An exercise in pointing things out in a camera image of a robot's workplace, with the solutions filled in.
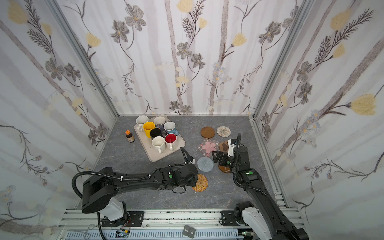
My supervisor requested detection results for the brown bottle orange cap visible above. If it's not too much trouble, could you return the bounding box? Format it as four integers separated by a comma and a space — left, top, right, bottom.
125, 130, 135, 143

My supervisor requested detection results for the pink flower silicone coaster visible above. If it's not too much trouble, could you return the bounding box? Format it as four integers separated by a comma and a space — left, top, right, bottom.
198, 139, 219, 158

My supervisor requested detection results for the lavender white cup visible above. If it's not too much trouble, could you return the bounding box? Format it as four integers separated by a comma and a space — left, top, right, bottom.
153, 116, 166, 129

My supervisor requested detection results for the rattan wicker round coaster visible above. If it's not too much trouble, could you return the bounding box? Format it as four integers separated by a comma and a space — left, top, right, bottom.
192, 174, 208, 192

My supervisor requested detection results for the beige plastic tray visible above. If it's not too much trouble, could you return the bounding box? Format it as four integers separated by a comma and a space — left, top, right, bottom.
134, 116, 186, 162

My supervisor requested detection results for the yellow cup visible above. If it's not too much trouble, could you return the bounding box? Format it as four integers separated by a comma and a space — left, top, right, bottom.
143, 121, 156, 138

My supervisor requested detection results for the grey-blue woven round coaster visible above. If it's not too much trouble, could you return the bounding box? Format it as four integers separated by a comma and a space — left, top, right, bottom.
197, 157, 214, 173

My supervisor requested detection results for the multicolour woven round coaster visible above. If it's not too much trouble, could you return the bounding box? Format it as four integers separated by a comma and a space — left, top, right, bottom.
217, 126, 231, 138

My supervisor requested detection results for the dark brown round wooden coaster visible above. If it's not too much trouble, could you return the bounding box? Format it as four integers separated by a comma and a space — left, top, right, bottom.
201, 127, 216, 139

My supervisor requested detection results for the white speckled mug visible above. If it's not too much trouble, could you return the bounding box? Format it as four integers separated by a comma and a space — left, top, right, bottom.
136, 115, 149, 132

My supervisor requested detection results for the plain white mug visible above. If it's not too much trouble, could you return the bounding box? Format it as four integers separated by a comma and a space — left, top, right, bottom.
152, 137, 166, 154

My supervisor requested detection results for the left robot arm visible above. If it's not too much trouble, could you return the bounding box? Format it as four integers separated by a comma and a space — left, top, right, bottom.
72, 164, 198, 227

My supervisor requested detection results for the glossy brown round coaster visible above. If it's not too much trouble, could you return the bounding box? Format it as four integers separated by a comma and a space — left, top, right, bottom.
218, 165, 232, 174

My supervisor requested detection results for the cork paw print coaster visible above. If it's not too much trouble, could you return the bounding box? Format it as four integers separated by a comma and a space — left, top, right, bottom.
219, 141, 229, 153

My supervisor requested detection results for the white mug red interior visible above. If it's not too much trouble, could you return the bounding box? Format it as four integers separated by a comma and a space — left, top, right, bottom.
165, 134, 178, 152

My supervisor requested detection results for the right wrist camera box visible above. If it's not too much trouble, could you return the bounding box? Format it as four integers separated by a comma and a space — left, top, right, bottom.
227, 139, 237, 157

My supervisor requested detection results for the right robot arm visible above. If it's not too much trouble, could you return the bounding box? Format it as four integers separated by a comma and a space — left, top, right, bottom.
213, 146, 309, 240

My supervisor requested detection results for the black cup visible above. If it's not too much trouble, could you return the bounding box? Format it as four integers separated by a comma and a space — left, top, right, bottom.
150, 128, 163, 140

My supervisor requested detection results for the aluminium frame rail base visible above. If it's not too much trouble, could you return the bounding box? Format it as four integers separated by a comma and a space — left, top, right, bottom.
55, 208, 307, 240

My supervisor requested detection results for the blue floral mug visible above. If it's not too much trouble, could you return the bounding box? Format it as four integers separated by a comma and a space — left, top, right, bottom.
164, 121, 180, 136

